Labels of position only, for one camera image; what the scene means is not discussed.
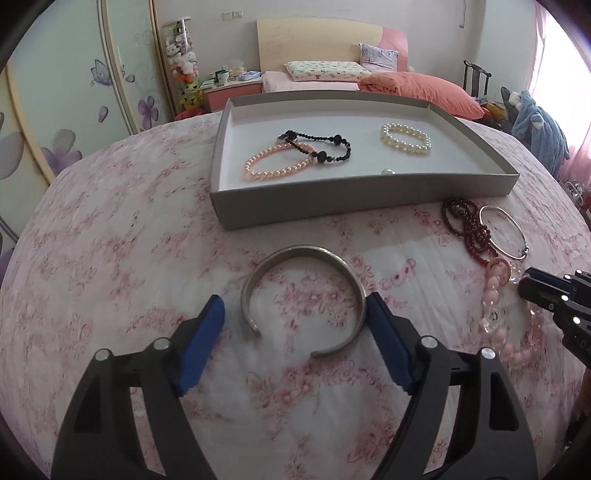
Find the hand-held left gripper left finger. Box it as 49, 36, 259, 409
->
50, 294, 226, 480

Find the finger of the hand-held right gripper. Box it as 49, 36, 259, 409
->
517, 267, 583, 326
561, 271, 591, 298

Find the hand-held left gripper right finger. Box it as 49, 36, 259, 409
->
366, 292, 541, 480

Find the large pink bead bracelet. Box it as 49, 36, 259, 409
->
479, 257, 548, 370

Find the wide silver cuff bangle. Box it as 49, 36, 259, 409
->
241, 246, 368, 356

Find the pink pearl bracelet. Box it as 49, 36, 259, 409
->
243, 142, 317, 182

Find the white pearl bracelet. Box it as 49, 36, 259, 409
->
379, 122, 432, 156

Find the black bead bracelet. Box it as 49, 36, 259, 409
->
276, 130, 352, 165

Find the grey cardboard tray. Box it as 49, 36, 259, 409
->
211, 90, 521, 232

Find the thin silver bangle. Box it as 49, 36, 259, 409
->
478, 204, 531, 261

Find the pink floral sheet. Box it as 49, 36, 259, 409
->
0, 113, 591, 480

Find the blue plush robe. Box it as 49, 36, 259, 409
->
510, 90, 571, 178

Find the dark wooden chair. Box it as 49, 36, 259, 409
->
463, 60, 492, 100

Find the salmon folded quilt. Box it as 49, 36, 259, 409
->
358, 71, 485, 121

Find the pink nightstand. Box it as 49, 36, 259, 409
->
203, 76, 265, 113

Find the yellow plush toy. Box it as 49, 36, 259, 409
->
182, 80, 205, 112

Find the pink curtain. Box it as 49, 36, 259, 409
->
531, 0, 591, 185

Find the plain pink bed sheet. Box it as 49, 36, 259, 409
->
261, 71, 370, 93

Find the small purple pillow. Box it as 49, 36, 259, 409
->
359, 44, 400, 72

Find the white printed pillow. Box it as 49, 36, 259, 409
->
283, 60, 372, 84

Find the floral sliding door wardrobe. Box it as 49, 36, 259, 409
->
0, 0, 178, 287

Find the clear tube of plush toys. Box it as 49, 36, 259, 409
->
160, 16, 201, 112

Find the beige and pink headboard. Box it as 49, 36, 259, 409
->
256, 18, 411, 77

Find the white wire rack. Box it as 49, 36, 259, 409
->
566, 179, 591, 210

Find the dark red bead bracelet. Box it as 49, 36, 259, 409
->
441, 198, 499, 266

